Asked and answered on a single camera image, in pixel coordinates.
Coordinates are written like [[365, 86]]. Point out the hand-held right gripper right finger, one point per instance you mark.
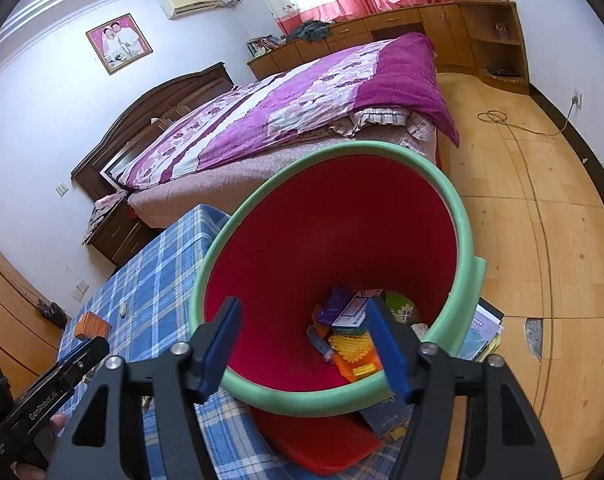
[[389, 355]]

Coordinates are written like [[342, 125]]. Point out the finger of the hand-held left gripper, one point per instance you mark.
[[82, 357]]

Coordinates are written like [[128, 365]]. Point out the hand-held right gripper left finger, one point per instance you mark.
[[222, 350]]

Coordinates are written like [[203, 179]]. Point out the orange cardboard box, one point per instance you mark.
[[92, 325]]

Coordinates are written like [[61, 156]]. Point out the orange mesh packet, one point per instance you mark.
[[357, 371]]

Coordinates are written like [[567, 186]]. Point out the yellow foam net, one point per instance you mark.
[[352, 350]]

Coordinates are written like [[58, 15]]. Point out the green snack wrapper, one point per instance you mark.
[[402, 305]]

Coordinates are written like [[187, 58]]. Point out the small teal white box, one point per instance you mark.
[[357, 310]]

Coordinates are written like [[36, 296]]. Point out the purple wrapper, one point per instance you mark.
[[334, 305]]

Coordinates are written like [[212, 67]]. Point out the red bin with green rim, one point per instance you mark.
[[332, 220]]

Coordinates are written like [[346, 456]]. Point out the person's left hand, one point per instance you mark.
[[58, 425]]

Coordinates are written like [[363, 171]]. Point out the black object on wardrobe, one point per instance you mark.
[[52, 312]]

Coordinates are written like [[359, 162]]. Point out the dark blue book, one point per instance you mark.
[[387, 412]]

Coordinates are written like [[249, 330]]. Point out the walnut shell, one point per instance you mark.
[[123, 310]]

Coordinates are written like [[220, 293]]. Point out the pale blue wrapper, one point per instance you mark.
[[318, 342]]

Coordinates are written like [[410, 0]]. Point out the small yellow piece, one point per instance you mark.
[[397, 433]]

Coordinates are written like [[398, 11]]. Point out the blue plaid blanket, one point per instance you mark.
[[147, 285]]

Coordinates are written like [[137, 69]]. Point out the stack of books and papers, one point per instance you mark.
[[484, 330]]

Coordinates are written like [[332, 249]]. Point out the wooden wardrobe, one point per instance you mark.
[[7, 290]]

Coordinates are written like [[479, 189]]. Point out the red bucket lid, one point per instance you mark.
[[322, 445]]

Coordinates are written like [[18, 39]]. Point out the dark wooden nightstand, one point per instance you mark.
[[127, 240]]

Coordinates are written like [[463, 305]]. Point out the pink patterned cloth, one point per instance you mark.
[[104, 207]]

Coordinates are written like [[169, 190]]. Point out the bed with mauve cover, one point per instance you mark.
[[232, 175]]

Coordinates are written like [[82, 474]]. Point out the dark wooden headboard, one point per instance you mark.
[[182, 90]]

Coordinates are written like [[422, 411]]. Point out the purple floral quilt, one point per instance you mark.
[[307, 95]]

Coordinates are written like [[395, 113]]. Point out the black flat item on shelf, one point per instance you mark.
[[502, 71]]

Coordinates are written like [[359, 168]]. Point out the row of books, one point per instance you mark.
[[264, 45]]

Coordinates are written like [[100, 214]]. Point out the dark grey clothes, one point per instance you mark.
[[309, 31]]

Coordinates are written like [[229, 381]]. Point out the long wooden cabinet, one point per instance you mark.
[[447, 25]]

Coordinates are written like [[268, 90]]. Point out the small jar on shelf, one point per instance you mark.
[[502, 30]]

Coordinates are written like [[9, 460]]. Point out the white wall socket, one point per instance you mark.
[[81, 290]]

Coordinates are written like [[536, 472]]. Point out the wall light switch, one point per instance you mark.
[[62, 189]]

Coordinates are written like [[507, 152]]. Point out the framed wall photo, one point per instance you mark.
[[118, 42]]

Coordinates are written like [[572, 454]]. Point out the wall socket with plug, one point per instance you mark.
[[576, 97]]

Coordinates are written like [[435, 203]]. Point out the wall air conditioner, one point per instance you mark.
[[192, 4]]

